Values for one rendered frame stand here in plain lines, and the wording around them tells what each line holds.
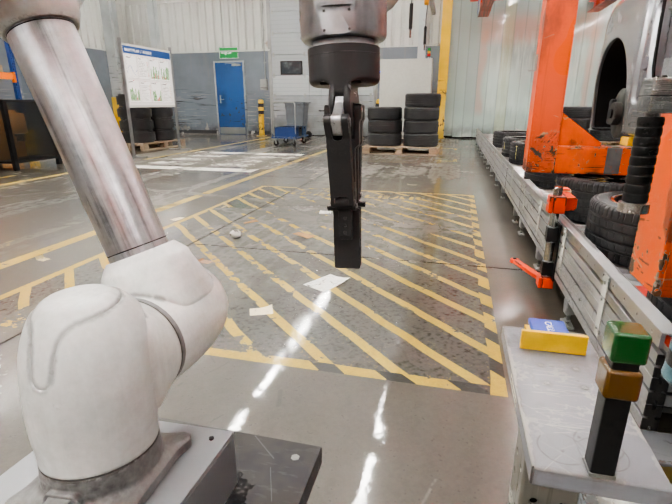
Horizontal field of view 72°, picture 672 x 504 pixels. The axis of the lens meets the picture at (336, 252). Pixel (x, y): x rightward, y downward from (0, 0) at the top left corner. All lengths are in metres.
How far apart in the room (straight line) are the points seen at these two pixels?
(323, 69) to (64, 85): 0.47
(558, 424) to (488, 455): 0.63
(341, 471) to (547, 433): 0.67
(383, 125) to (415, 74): 2.91
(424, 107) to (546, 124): 5.98
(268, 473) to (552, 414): 0.48
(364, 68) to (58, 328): 0.46
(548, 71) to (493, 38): 10.66
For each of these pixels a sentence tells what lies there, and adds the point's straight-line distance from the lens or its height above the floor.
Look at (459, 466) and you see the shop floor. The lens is 1.38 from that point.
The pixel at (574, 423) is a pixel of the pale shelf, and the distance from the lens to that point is 0.83.
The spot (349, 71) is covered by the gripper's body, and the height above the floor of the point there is 0.94.
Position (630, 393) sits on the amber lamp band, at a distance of 0.68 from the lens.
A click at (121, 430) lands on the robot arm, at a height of 0.52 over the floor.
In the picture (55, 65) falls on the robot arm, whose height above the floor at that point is 0.97.
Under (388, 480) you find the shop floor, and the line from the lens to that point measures 1.32.
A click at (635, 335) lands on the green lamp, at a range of 0.64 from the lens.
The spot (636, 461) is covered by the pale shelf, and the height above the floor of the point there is 0.45.
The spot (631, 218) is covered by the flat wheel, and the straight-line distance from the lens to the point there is 2.19.
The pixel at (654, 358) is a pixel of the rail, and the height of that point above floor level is 0.32.
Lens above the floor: 0.91
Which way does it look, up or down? 18 degrees down
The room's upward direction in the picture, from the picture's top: straight up
